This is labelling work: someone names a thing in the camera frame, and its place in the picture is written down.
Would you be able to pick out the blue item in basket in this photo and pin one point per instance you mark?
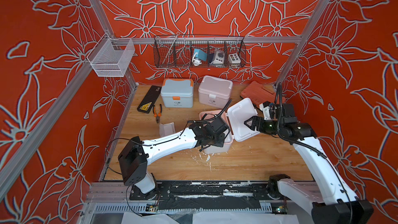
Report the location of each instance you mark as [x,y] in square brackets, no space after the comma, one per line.
[200,55]

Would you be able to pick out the white button box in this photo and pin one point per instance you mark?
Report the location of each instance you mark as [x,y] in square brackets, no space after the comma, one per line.
[234,60]

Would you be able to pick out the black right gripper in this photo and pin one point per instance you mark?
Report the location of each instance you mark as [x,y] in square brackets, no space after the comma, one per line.
[255,119]

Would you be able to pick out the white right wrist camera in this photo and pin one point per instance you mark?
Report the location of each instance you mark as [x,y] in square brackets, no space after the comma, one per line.
[266,109]

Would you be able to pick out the aluminium frame post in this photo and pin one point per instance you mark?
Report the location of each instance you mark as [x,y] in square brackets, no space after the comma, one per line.
[108,33]
[311,24]

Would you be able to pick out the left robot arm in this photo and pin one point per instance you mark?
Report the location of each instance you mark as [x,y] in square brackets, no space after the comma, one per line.
[137,155]

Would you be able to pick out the orange handled pliers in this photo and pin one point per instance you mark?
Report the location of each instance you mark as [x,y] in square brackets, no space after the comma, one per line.
[157,113]

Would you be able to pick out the aluminium horizontal back rail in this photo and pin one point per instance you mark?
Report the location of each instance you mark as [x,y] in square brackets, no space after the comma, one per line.
[247,40]

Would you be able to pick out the aluminium frame post left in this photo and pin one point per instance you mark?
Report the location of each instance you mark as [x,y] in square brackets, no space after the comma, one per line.
[108,33]

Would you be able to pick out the white device with dials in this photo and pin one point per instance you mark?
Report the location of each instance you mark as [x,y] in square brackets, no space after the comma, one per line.
[218,57]

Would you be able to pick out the black wire wall basket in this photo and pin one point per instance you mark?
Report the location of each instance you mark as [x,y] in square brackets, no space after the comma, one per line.
[186,51]

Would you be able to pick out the grey orange medicine chest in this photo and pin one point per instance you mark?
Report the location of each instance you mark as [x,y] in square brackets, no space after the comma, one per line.
[177,93]

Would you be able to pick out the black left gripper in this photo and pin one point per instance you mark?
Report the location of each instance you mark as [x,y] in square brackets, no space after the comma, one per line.
[222,141]

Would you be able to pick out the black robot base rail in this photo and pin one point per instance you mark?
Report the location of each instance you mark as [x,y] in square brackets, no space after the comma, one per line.
[167,189]

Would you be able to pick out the red plastic tool case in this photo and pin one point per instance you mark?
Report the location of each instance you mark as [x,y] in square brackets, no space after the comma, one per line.
[258,93]

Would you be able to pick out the aluminium frame post right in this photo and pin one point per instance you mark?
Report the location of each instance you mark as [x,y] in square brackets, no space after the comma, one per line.
[311,24]

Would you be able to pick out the black warning label case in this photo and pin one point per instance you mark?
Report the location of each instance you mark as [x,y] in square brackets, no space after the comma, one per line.
[149,100]

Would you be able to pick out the pink medicine chest box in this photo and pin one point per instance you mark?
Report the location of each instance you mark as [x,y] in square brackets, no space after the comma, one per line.
[215,92]

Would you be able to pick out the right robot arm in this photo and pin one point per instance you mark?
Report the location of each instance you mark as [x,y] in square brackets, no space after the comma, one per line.
[337,203]

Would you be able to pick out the white pink first aid kit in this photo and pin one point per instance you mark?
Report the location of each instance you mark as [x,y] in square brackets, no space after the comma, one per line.
[234,117]

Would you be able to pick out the gauze packet clear wrapper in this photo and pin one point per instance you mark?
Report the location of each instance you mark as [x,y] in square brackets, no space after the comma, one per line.
[166,129]

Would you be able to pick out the white wire mesh basket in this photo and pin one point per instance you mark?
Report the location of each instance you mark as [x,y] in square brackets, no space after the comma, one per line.
[111,57]

